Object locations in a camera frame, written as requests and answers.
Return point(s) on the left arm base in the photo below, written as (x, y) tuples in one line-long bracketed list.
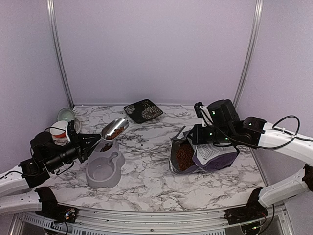
[(59, 213)]

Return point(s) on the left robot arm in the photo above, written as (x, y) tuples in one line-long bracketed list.
[(21, 188)]

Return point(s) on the metal food scoop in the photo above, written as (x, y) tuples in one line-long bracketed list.
[(113, 130)]

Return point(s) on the left aluminium frame post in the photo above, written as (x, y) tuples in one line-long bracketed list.
[(58, 51)]

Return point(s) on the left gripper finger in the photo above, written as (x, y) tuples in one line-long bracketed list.
[(87, 148), (89, 137)]

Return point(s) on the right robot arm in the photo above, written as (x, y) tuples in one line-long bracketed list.
[(221, 124)]

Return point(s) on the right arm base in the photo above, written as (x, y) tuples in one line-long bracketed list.
[(243, 214)]

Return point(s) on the aluminium frame post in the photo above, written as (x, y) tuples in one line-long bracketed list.
[(250, 51), (58, 51)]

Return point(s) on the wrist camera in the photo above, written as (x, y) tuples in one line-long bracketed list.
[(202, 112), (70, 130)]

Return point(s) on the right aluminium frame post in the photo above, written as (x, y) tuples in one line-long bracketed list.
[(250, 51)]

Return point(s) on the pale green ceramic bowl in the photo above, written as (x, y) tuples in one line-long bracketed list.
[(66, 114)]

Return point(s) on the red and white bowl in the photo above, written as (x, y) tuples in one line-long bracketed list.
[(58, 130)]

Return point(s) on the black floral square plate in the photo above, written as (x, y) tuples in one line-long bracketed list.
[(142, 111)]

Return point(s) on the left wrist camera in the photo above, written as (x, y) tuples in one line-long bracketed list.
[(70, 130)]

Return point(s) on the grey round plate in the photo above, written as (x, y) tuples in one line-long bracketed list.
[(77, 125)]

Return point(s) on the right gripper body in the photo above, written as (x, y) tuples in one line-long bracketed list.
[(203, 138)]

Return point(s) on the grey double pet bowl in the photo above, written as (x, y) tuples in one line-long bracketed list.
[(104, 165)]

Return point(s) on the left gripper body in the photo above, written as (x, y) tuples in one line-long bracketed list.
[(68, 154)]

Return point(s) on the front aluminium rail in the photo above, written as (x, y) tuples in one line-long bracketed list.
[(107, 222)]

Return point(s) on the brown pet food kibble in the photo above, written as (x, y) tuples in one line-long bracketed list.
[(178, 151)]

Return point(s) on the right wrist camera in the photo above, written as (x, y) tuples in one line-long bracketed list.
[(202, 112)]

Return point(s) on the purple pet food bag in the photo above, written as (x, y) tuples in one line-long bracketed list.
[(209, 158)]

